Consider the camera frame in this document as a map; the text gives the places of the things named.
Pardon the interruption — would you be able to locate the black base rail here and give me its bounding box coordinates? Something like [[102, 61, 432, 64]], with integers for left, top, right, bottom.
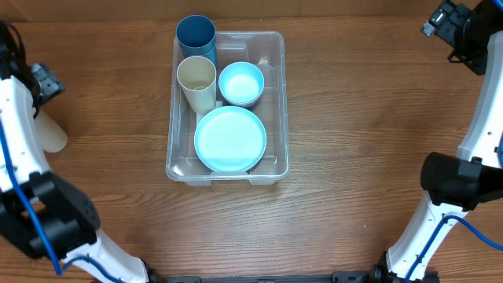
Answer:
[[163, 270, 405, 283]]

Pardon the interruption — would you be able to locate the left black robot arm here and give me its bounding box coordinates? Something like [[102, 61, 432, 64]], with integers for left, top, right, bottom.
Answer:
[[1, 21, 162, 282]]

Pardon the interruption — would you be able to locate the blue plastic cup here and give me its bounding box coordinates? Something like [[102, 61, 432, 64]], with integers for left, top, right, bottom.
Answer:
[[176, 15, 216, 57], [204, 45, 218, 68]]

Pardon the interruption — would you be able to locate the light blue plastic bowl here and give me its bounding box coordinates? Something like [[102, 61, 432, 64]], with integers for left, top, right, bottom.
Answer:
[[218, 61, 265, 101]]

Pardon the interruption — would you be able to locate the pink plastic bowl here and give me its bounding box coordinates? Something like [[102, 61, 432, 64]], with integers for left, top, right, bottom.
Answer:
[[227, 99, 258, 108]]

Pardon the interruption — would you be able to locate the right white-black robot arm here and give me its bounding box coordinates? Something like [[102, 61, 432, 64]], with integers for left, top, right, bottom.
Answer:
[[359, 0, 502, 282]]

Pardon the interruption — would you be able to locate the grey plastic bowl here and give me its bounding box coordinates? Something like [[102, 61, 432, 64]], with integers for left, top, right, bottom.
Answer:
[[229, 102, 257, 111]]

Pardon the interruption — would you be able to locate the light blue plastic plate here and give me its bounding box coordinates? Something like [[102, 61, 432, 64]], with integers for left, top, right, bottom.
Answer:
[[194, 106, 267, 172]]

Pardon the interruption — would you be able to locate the cream plastic cup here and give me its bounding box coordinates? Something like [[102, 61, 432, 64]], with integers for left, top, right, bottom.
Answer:
[[176, 56, 217, 116], [35, 110, 68, 153]]

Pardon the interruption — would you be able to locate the clear plastic storage bin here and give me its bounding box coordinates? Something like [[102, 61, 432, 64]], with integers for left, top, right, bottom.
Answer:
[[166, 31, 291, 186]]

